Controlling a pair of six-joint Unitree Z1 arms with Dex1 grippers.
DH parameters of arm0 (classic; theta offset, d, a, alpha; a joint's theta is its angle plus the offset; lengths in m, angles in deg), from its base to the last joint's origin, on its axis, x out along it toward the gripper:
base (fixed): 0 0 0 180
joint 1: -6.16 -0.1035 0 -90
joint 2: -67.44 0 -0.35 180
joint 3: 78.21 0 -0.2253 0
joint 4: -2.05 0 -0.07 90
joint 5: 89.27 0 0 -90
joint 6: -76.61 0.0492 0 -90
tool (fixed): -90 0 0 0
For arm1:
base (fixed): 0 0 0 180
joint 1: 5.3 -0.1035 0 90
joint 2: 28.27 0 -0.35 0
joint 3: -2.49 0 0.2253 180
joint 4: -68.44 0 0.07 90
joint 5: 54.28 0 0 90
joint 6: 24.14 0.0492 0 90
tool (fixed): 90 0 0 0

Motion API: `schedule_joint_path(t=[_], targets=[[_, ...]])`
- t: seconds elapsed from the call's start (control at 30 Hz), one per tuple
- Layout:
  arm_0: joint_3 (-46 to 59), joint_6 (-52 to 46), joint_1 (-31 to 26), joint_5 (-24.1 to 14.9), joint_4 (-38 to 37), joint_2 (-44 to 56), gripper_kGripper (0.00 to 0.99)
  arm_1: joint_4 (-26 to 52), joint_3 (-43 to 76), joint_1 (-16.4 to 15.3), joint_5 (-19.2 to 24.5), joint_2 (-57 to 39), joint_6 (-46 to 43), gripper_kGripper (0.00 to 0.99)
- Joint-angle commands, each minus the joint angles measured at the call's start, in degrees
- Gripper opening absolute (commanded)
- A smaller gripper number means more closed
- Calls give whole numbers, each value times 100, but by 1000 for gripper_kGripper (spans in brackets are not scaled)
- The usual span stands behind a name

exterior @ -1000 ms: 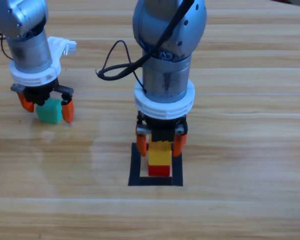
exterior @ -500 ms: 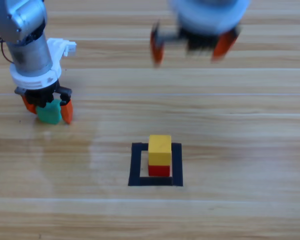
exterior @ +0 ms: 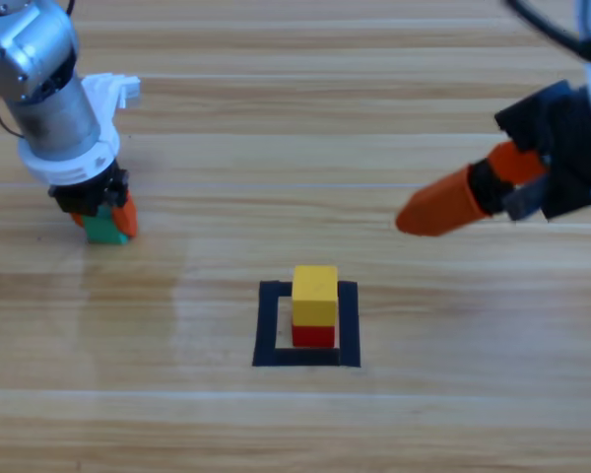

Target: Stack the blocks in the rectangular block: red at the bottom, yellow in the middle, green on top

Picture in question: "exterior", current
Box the black tape rectangle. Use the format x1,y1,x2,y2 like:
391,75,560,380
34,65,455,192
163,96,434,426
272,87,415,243
251,280,362,369

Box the red cube block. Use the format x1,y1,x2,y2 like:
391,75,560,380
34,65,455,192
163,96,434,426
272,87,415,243
291,322,337,349

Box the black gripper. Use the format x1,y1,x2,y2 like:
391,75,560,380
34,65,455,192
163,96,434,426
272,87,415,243
48,165,139,238
395,79,591,238

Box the green cube block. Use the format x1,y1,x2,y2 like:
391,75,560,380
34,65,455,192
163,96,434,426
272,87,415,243
82,204,132,245

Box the yellow cube block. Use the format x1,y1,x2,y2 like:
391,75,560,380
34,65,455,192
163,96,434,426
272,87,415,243
291,264,339,327

